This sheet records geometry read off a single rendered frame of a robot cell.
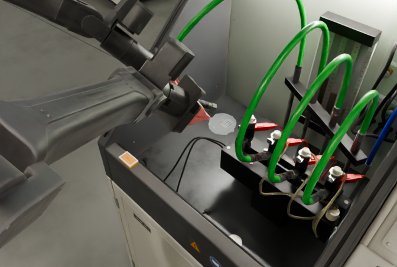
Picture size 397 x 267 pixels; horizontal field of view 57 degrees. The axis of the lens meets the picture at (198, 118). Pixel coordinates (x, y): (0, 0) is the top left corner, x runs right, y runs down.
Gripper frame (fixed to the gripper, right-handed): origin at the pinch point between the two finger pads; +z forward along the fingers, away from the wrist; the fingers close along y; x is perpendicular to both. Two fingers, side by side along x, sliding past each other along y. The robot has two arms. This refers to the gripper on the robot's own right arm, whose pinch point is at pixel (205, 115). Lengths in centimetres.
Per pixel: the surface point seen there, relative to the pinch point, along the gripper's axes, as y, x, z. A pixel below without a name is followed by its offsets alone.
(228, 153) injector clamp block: -8.4, 4.1, 22.6
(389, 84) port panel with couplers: 31.5, -10.2, 35.7
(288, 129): 9.6, -16.2, 1.4
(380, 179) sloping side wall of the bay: 12.8, -29.2, 17.7
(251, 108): 8.2, -8.9, -1.3
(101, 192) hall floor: -95, 85, 73
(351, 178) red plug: 8.5, -22.2, 27.2
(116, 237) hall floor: -98, 55, 72
